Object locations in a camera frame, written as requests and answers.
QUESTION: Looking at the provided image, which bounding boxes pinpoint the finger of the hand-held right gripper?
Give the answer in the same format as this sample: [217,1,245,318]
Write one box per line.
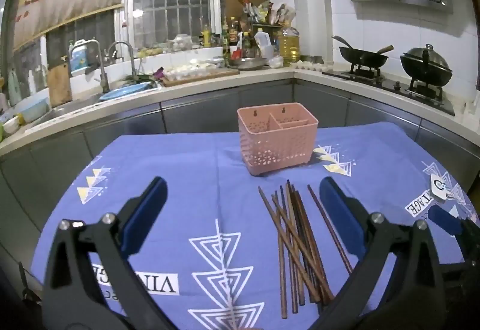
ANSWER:
[427,206,480,267]

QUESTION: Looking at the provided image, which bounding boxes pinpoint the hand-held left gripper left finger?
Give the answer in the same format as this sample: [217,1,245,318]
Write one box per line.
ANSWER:
[42,176,169,330]

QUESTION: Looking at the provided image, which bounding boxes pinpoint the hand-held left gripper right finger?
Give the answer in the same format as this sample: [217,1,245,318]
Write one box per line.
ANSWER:
[319,176,447,330]

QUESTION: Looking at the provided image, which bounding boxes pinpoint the set of wooden chopsticks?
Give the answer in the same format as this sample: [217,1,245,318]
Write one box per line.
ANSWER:
[258,180,335,319]

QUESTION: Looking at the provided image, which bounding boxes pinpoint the pink plastic utensil holder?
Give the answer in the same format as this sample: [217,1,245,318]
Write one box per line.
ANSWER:
[237,103,319,177]

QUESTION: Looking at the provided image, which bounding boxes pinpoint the blue printed tablecloth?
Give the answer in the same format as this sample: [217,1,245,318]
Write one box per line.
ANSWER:
[30,121,479,330]

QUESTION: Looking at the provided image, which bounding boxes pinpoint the blue plate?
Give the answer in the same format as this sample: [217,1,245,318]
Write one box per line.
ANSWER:
[98,86,151,103]

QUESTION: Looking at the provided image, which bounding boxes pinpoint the steel kitchen sink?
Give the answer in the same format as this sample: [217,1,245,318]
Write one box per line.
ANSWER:
[26,85,162,128]

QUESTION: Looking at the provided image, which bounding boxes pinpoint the black gas stove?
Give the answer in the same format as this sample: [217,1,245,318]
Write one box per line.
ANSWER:
[322,66,456,117]

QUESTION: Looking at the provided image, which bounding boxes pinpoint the green and purple vegetables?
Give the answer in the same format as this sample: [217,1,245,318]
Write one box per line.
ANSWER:
[124,68,166,86]

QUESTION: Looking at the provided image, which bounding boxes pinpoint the light blue plastic container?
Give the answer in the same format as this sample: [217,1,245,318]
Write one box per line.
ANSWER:
[19,96,50,123]

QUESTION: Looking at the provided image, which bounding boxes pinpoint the standing wooden cutting board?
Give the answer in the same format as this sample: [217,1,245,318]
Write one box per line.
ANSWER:
[47,64,73,108]

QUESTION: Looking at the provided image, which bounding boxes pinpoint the black wok with lid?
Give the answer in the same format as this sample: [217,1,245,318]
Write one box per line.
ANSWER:
[400,44,453,88]

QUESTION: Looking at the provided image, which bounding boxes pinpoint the curved steel faucet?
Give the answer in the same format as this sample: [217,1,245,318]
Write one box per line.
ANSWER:
[108,41,137,78]

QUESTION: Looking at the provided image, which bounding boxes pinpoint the white bowl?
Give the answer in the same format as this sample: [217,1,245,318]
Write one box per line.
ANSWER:
[3,116,20,135]

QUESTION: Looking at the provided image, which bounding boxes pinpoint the tall steel faucet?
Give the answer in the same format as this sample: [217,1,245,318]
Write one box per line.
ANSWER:
[69,40,110,93]

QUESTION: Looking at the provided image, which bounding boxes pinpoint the flat wooden cutting board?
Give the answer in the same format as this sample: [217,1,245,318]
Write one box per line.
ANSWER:
[161,68,241,88]

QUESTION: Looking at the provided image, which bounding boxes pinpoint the blue and white soap bottle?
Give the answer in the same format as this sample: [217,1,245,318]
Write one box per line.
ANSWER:
[70,40,90,72]

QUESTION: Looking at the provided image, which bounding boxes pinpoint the large cooking oil bottle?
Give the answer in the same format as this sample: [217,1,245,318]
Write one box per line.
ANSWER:
[278,26,301,65]

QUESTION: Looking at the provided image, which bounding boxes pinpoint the shallow metal basin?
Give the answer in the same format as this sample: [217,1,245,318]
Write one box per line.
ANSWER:
[227,57,269,71]

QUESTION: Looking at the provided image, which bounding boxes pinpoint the pale green bottle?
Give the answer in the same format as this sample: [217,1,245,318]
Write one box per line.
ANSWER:
[8,68,22,106]

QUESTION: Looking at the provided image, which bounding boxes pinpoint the white plastic jug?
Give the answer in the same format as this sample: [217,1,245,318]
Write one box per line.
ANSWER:
[255,28,276,59]

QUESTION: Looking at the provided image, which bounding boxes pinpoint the row of condiment bottles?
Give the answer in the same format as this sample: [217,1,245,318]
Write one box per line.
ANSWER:
[200,17,263,59]

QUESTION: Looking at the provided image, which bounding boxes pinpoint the pile of food packets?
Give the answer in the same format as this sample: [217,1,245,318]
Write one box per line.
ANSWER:
[240,0,297,25]

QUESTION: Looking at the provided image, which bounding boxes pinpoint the black wok with wooden handle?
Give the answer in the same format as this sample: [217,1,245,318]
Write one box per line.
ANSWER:
[332,36,394,75]

